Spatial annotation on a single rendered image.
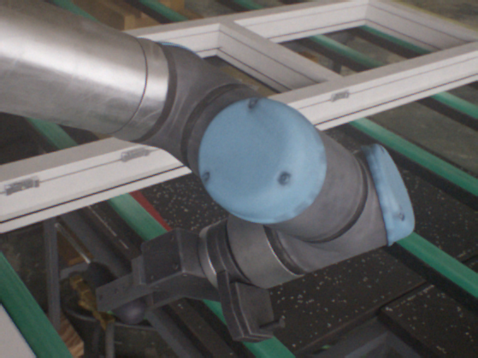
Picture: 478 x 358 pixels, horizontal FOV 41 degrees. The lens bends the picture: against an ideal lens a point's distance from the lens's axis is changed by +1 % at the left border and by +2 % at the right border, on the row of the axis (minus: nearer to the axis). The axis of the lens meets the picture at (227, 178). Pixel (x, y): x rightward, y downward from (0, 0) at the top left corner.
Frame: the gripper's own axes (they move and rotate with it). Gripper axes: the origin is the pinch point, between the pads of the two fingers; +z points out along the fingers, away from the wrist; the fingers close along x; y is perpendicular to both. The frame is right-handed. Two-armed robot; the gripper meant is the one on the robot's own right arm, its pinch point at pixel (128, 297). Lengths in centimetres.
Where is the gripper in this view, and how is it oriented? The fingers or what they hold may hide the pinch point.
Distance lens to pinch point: 75.2
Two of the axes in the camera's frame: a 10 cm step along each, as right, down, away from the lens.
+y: -1.7, -8.8, 4.4
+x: -5.8, -2.7, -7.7
